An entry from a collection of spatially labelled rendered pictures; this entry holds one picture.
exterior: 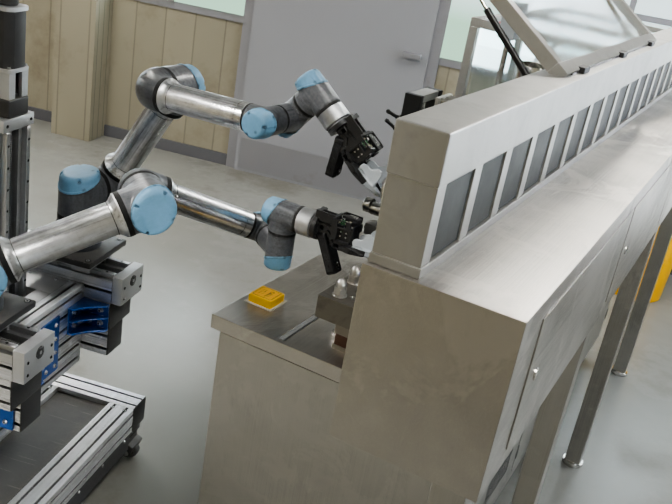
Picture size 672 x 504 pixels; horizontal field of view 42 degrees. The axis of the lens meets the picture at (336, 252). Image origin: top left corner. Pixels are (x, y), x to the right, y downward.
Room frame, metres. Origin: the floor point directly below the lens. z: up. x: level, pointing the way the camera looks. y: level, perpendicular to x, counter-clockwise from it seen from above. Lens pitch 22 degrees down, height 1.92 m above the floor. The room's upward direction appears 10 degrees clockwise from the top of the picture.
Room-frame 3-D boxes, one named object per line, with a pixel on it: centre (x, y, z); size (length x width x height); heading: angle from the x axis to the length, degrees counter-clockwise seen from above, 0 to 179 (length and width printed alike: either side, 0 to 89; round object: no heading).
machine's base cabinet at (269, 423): (2.93, -0.56, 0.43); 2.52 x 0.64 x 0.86; 155
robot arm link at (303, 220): (2.13, 0.08, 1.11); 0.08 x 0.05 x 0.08; 155
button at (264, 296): (2.05, 0.16, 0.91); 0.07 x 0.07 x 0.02; 65
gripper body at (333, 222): (2.09, 0.01, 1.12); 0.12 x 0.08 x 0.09; 65
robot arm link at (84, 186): (2.39, 0.78, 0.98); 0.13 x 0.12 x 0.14; 153
